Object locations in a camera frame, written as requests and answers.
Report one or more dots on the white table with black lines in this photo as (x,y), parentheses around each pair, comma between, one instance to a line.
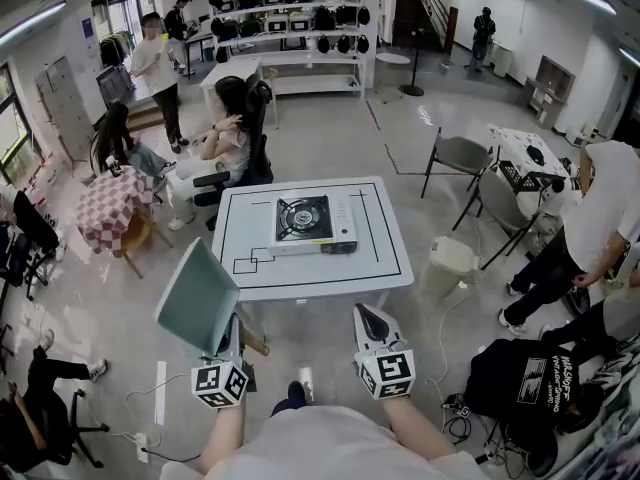
(310,278)

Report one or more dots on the wooden chair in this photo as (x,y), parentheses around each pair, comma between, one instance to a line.
(137,238)

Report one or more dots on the white power strip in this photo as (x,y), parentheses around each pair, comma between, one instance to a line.
(142,445)

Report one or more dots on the white long table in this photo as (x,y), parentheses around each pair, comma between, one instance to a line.
(230,73)

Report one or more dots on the staircase with red railing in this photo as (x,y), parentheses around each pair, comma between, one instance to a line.
(425,3)

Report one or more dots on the grey locker cabinet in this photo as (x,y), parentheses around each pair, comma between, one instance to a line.
(62,103)

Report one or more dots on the white portable gas stove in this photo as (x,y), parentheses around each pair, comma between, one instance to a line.
(312,225)

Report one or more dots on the black plastic basket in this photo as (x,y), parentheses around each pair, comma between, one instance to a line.
(517,175)

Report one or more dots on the white trash bin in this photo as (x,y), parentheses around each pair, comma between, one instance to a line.
(447,263)

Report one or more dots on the round white table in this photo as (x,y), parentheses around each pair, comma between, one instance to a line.
(392,58)

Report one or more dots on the grey chair black legs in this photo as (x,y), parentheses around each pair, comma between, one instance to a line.
(500,200)
(462,153)

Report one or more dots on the checkered tablecloth table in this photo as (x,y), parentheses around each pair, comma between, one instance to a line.
(112,205)

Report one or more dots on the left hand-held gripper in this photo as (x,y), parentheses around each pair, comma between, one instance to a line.
(220,383)

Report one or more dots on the wooden shelf cabinet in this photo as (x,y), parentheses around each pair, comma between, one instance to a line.
(550,88)

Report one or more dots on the white shelf unit with bags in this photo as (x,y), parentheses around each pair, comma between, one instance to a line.
(300,60)

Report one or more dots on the clothes rack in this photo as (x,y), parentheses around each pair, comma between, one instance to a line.
(116,45)

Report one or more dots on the person's dark blue shoe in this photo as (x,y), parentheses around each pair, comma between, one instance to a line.
(295,395)

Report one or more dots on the black floor stand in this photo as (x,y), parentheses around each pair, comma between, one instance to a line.
(415,68)

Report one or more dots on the grey suitcase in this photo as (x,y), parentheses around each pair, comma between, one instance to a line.
(114,85)

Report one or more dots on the black swivel chair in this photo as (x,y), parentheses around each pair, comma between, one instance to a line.
(75,433)
(35,228)

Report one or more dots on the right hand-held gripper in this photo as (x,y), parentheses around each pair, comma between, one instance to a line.
(392,373)

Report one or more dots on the black office chair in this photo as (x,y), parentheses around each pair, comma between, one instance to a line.
(260,138)

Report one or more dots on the person's white shirt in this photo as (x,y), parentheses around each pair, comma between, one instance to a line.
(330,448)

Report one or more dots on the table with patterned white cloth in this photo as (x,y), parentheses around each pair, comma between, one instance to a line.
(515,145)

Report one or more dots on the person's right forearm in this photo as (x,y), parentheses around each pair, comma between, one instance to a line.
(417,425)

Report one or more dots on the person's left forearm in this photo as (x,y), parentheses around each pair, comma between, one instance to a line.
(225,433)

